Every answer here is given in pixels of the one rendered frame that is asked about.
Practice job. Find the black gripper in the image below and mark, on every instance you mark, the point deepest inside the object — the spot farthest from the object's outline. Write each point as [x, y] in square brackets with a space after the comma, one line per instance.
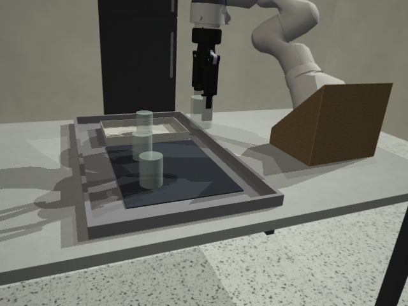
[206, 67]

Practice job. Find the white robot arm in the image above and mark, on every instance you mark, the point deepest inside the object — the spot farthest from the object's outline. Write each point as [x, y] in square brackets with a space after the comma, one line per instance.
[296, 17]

